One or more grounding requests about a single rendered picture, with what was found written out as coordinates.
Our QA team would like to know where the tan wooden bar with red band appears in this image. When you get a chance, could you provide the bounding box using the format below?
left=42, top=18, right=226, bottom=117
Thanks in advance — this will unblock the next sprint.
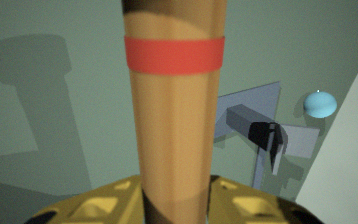
left=121, top=0, right=227, bottom=224

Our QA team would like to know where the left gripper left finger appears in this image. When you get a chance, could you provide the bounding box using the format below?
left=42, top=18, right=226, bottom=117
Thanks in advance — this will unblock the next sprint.
left=31, top=175, right=144, bottom=224

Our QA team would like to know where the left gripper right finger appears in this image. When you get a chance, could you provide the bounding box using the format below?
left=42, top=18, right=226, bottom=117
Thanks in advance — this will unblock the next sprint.
left=207, top=175, right=315, bottom=224

